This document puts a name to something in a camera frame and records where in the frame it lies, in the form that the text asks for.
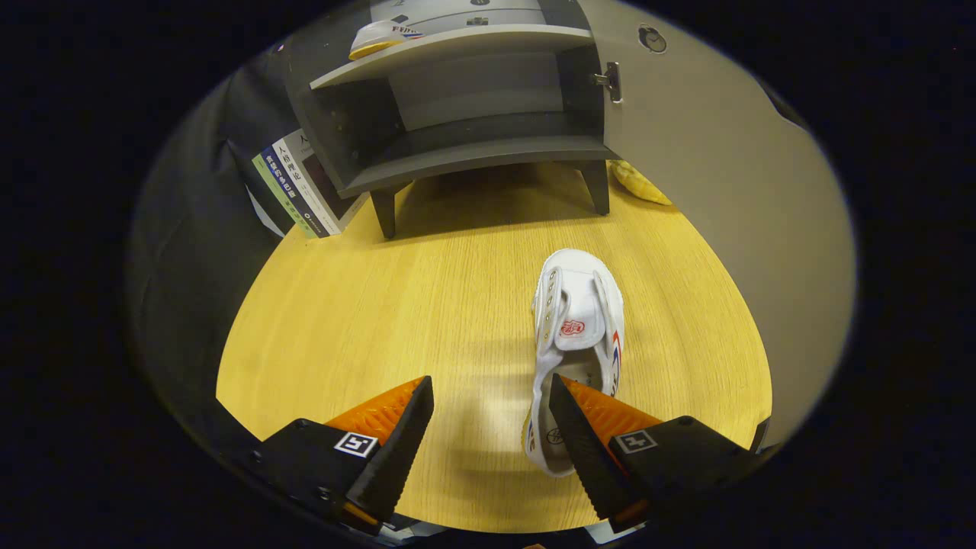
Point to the beige shoe cabinet door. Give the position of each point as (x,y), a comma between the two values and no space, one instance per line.
(724,191)

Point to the white sheet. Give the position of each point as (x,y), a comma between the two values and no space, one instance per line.
(265,217)

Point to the white canvas shoe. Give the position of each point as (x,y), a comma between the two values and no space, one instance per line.
(579,297)
(377,36)

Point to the yellow soft object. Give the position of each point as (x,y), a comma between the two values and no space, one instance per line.
(640,187)

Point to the grey and white book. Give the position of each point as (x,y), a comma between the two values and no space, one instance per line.
(309,179)

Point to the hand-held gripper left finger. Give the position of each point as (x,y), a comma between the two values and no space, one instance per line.
(400,450)

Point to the black backdrop cloth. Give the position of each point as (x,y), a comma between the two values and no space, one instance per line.
(191,267)

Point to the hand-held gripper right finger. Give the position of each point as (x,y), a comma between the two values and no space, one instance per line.
(583,457)

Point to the blue spine book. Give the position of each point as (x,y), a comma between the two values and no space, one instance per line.
(293,191)

